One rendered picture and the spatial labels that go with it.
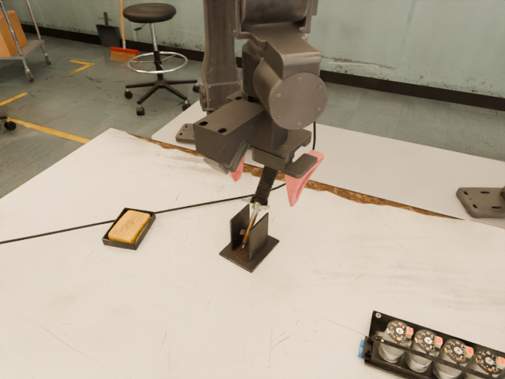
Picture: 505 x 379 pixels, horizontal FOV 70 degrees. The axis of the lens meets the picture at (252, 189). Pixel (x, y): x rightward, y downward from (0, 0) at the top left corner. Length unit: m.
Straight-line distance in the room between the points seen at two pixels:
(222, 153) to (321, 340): 0.26
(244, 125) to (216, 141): 0.03
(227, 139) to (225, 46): 0.34
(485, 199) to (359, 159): 0.23
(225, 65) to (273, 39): 0.33
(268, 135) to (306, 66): 0.11
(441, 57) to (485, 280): 2.51
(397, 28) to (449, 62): 0.44
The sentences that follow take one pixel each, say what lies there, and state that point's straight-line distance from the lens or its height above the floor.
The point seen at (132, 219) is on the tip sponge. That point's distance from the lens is 0.62.
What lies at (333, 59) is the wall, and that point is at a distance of 3.11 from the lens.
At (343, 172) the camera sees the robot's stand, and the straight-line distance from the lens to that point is 0.73.
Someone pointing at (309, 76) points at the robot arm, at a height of 1.04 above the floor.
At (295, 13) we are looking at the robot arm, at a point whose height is 1.08.
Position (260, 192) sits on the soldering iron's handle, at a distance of 0.51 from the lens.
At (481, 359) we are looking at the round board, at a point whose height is 0.81.
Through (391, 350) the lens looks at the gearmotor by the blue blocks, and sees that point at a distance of 0.45.
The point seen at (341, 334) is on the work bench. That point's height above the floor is 0.75.
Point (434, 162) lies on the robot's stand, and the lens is 0.82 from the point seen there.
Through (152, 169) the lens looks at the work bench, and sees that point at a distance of 0.74.
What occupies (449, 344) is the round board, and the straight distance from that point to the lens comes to 0.45.
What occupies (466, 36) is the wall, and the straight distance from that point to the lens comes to 2.99.
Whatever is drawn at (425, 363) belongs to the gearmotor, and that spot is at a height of 0.79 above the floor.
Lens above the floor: 1.16
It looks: 38 degrees down
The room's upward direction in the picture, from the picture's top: straight up
